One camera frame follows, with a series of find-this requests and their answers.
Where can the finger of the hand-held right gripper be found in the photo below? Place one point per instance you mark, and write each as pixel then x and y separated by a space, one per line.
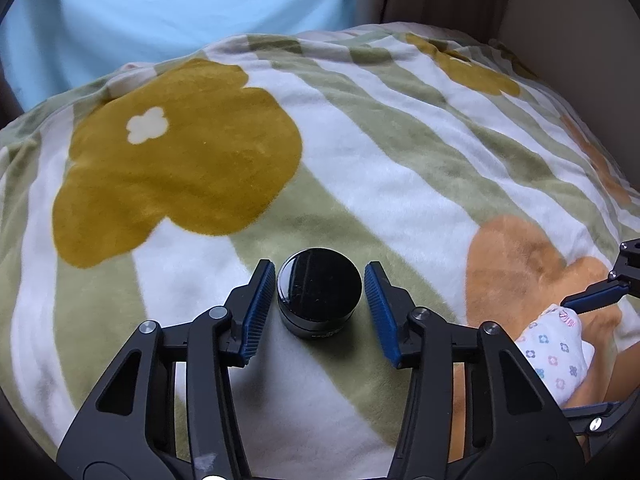
pixel 600 292
pixel 595 420

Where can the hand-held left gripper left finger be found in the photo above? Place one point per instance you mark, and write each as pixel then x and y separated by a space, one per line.
pixel 255 310

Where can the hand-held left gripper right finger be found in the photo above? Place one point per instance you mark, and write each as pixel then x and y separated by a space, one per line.
pixel 382 310

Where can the black round jar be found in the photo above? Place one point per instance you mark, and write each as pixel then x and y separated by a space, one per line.
pixel 319 300

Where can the white floral sock bundle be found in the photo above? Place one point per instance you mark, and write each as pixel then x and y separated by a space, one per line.
pixel 555 355

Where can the striped floral fleece blanket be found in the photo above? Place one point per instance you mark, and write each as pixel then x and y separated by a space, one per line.
pixel 375 160

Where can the light blue hanging sheet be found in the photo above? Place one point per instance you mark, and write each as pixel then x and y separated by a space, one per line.
pixel 175 15

